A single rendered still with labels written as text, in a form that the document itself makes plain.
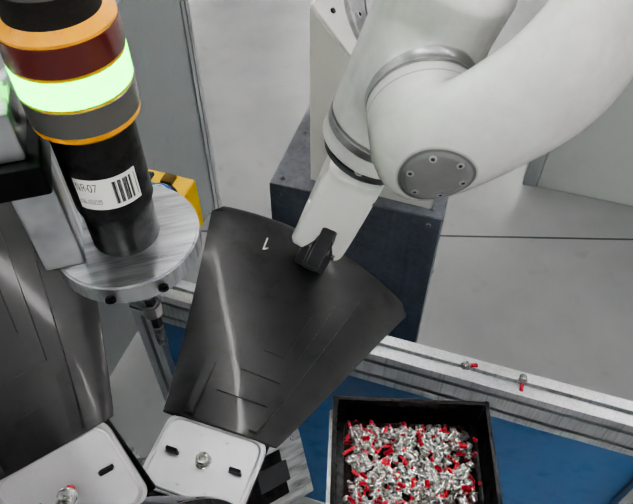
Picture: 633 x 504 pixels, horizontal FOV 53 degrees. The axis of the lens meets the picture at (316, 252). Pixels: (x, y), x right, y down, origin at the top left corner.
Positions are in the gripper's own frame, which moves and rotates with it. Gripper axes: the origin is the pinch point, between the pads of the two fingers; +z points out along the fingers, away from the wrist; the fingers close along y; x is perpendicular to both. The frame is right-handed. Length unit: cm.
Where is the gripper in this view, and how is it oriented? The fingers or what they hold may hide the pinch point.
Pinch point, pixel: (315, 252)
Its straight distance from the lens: 63.8
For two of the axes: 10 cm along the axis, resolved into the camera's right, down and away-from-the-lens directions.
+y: -3.1, 7.2, -6.3
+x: 9.1, 4.2, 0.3
